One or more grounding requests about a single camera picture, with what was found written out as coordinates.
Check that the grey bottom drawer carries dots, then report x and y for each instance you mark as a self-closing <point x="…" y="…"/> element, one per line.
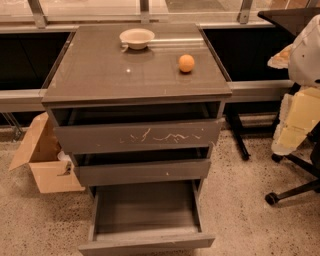
<point x="145" y="218"/>

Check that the grey drawer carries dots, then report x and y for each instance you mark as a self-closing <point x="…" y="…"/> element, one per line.
<point x="123" y="128"/>
<point x="145" y="218"/>
<point x="143" y="166"/>

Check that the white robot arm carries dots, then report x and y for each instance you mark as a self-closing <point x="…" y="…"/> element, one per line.
<point x="299" y="112"/>

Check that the grey drawer cabinet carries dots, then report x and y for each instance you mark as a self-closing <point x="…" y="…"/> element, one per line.
<point x="99" y="70"/>

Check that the grey middle drawer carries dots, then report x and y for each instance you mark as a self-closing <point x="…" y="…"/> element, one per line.
<point x="143" y="166"/>

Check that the grey top drawer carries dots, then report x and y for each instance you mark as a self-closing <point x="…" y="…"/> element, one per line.
<point x="123" y="128"/>

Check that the orange ball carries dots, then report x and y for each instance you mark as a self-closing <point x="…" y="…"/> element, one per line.
<point x="186" y="63"/>

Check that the white bowl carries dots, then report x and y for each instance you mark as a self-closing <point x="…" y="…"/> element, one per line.
<point x="137" y="38"/>

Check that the open cardboard box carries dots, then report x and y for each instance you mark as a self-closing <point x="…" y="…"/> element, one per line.
<point x="41" y="151"/>

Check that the black side table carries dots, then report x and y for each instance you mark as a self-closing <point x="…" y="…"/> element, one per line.
<point x="294" y="21"/>

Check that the metal window railing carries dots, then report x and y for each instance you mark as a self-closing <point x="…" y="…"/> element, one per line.
<point x="67" y="15"/>

